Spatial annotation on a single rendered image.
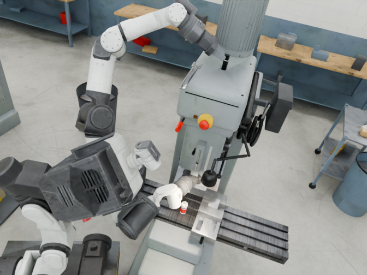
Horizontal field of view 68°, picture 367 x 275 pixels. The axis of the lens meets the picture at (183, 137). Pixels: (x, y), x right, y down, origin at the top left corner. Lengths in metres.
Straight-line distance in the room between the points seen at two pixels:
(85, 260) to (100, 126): 1.17
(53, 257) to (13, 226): 1.48
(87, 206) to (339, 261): 2.72
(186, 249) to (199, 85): 1.07
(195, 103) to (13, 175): 0.74
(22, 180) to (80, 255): 0.97
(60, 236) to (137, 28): 0.99
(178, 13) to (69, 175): 0.69
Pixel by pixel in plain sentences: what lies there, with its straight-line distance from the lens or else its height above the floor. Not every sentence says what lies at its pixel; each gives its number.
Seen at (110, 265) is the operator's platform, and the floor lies 0.40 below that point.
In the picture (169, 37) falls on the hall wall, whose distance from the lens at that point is 5.89.
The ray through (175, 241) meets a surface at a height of 0.82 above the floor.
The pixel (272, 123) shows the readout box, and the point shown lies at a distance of 1.56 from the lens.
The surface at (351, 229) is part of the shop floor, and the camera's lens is 3.65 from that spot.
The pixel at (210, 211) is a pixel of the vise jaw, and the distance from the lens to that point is 1.73.
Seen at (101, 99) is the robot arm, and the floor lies 1.80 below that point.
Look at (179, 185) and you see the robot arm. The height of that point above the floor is 1.28.
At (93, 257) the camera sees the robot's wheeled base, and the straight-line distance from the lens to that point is 2.01.
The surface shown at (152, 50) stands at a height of 0.28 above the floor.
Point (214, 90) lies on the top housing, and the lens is 1.03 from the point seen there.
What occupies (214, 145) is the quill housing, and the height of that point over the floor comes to 1.54.
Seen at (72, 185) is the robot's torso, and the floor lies 1.62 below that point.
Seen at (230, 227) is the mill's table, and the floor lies 0.90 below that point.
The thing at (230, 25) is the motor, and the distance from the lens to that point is 1.33.
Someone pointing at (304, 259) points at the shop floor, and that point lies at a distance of 3.10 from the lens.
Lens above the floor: 2.38
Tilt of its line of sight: 39 degrees down
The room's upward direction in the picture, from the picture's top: 11 degrees clockwise
